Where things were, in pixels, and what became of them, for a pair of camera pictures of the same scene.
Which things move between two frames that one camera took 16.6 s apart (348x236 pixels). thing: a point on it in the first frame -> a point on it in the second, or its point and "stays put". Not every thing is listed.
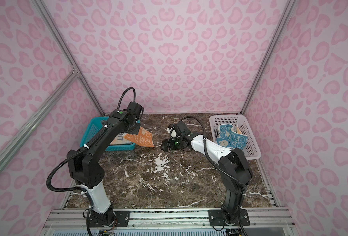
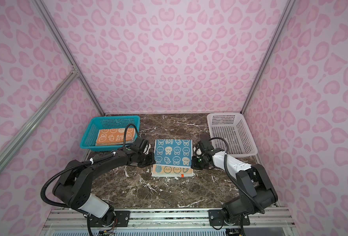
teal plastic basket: (94, 127) stays put
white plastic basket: (250, 149) stays put
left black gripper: (136, 131) -> (152, 160)
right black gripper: (171, 146) -> (194, 164)
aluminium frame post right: (289, 6) stays put
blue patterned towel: (227, 138) -> (173, 158)
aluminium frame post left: (64, 45) stays put
